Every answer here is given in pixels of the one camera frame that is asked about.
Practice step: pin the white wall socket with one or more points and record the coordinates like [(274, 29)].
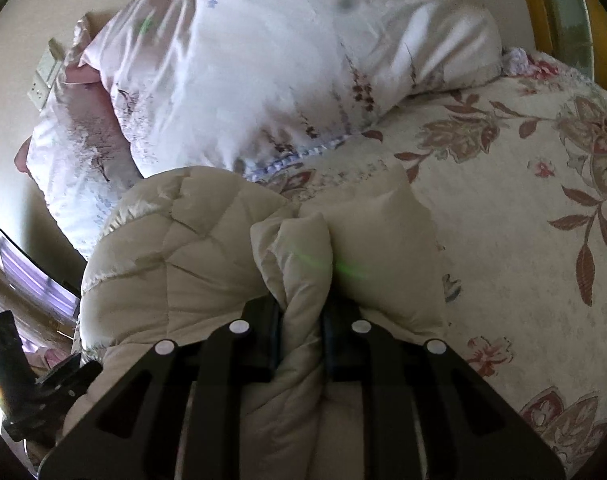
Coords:
[(38, 94)]

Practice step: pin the white wall switch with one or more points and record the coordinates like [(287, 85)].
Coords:
[(50, 62)]

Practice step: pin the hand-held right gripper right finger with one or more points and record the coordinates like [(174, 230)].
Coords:
[(341, 345)]

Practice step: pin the floral quilted bedspread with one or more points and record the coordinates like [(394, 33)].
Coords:
[(508, 210)]

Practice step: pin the pink floral pillow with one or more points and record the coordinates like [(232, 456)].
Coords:
[(283, 60), (73, 170)]

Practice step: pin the black framed screen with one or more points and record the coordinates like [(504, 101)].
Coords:
[(28, 270)]

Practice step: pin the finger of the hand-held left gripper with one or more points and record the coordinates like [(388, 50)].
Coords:
[(65, 377)]

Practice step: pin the beige quilted down jacket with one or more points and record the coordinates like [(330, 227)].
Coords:
[(183, 260)]

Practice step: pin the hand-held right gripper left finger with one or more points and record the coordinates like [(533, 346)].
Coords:
[(263, 340)]

